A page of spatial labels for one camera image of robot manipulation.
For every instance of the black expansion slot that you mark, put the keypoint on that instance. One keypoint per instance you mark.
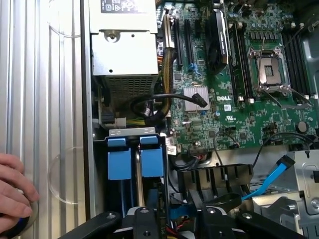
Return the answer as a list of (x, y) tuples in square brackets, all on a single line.
[(179, 44), (189, 44)]

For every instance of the lower blue drive caddy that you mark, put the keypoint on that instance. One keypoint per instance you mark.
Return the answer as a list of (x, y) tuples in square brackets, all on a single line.
[(132, 132)]

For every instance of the silver coin battery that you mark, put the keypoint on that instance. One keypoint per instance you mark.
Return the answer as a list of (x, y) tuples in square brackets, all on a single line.
[(302, 126)]

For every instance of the grey metal drive cage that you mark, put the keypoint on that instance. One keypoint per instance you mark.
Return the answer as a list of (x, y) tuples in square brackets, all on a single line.
[(304, 179)]

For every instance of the empty blue disk carrier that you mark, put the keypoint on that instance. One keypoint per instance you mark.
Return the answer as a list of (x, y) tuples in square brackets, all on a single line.
[(119, 161)]

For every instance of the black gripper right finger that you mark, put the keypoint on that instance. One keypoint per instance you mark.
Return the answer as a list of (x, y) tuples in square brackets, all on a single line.
[(214, 224)]

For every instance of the person's left hand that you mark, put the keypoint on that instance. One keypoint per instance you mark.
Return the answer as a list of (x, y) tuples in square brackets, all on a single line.
[(12, 184)]

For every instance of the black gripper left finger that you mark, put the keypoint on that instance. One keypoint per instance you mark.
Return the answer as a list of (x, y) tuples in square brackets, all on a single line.
[(143, 224)]

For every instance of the grey power supply unit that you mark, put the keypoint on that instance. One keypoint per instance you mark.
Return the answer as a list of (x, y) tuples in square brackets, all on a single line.
[(124, 49)]

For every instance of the green motherboard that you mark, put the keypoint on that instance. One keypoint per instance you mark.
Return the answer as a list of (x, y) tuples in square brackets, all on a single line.
[(224, 119)]

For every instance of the black RAM slot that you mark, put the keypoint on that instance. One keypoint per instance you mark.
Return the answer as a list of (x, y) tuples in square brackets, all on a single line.
[(289, 62), (302, 62), (245, 62), (234, 62)]

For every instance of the black plastic finned shroud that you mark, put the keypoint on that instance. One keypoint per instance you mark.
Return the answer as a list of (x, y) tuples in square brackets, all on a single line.
[(211, 174)]

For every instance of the black graphics card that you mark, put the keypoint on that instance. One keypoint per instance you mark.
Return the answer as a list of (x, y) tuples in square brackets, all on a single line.
[(216, 49)]

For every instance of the metal locking lever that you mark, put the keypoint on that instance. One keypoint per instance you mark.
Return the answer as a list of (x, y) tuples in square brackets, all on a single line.
[(294, 37), (260, 62)]

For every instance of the open grey PC case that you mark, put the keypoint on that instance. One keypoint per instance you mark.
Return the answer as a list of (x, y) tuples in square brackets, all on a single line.
[(87, 74)]

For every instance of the silver heatsink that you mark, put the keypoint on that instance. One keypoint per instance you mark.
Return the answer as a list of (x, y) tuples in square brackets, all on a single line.
[(192, 99)]

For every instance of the CPU socket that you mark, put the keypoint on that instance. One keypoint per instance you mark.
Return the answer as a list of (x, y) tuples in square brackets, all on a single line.
[(270, 72)]

